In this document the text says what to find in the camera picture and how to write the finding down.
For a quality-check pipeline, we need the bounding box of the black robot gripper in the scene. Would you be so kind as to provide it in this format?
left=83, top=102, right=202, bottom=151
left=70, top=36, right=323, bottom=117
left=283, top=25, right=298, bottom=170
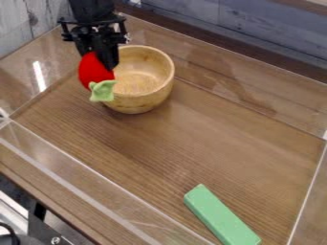
left=58, top=14, right=119, bottom=71

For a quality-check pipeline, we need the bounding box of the red plush strawberry toy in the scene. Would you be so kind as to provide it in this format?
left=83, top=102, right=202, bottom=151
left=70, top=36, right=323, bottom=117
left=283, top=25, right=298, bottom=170
left=78, top=52, right=116, bottom=102

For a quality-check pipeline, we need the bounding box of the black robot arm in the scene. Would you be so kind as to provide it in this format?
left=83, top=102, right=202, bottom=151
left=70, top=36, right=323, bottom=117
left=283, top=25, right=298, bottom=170
left=58, top=0, right=131, bottom=70

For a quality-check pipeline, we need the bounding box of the light wooden bowl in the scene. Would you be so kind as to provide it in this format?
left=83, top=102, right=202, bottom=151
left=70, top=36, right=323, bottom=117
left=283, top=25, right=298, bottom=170
left=104, top=45, right=175, bottom=114

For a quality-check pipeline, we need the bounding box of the black table leg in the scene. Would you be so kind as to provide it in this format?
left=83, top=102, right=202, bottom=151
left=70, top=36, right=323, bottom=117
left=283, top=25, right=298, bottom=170
left=34, top=203, right=47, bottom=221

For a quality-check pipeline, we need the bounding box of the green rectangular block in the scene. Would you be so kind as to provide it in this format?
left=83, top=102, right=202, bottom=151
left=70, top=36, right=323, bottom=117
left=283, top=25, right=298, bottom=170
left=184, top=184, right=262, bottom=245

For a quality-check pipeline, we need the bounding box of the clear acrylic corner bracket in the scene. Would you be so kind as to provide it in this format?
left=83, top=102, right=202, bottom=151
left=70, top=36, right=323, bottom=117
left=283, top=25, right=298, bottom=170
left=114, top=12, right=134, bottom=49

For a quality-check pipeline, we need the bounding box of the clear acrylic front wall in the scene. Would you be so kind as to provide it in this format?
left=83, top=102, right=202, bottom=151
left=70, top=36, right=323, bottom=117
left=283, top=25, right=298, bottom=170
left=0, top=120, right=214, bottom=245

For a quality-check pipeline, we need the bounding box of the black device with cable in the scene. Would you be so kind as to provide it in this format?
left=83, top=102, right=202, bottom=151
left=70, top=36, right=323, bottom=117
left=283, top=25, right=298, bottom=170
left=0, top=215, right=74, bottom=245

